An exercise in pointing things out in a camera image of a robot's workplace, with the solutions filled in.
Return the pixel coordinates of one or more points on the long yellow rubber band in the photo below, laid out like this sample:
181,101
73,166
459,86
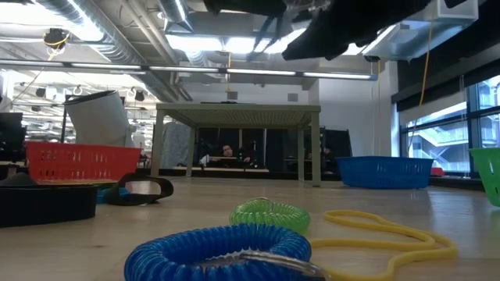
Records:
371,245

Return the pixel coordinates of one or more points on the pale green metal riser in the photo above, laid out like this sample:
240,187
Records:
238,108

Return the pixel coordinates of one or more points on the yellow green crayon box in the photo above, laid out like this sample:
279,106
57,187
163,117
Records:
78,182

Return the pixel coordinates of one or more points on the person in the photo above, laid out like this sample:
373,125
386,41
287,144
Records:
226,150

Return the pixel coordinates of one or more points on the wide black rubber band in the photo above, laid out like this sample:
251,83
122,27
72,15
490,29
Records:
136,200

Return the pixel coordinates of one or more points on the silver rectangular duct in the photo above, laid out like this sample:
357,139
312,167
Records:
449,11

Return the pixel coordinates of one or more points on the white cylinder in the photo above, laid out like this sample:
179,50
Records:
97,121

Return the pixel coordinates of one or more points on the black monitor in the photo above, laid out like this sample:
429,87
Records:
11,132

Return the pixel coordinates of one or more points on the silver spiral duct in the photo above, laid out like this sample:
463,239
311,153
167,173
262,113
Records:
117,43

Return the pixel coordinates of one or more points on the small red object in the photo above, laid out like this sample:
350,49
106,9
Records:
437,172

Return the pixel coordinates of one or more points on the blue plastic basket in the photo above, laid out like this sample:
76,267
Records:
384,173

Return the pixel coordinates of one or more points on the red plastic basket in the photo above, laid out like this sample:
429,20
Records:
78,162

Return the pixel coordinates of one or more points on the green plastic basket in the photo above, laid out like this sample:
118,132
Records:
488,175

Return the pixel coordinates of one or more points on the long ceiling light bar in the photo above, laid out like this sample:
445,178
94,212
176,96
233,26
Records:
258,72

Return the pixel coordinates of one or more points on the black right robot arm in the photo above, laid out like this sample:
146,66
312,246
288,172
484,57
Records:
351,27

